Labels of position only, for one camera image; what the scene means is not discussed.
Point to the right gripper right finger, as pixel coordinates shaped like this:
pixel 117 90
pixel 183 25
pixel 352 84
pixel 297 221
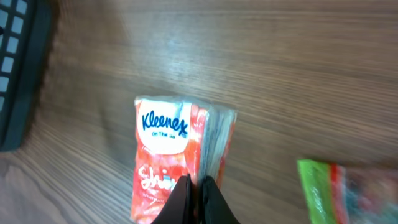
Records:
pixel 213 207

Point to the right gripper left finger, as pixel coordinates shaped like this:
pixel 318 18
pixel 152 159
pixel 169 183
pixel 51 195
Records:
pixel 178 207

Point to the small red orange box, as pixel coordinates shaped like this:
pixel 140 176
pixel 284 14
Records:
pixel 176 136

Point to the green gummy candy bag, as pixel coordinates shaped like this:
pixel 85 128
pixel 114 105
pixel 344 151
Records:
pixel 337 194

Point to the grey plastic mesh basket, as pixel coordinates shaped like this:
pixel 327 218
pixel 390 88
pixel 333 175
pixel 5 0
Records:
pixel 25 29

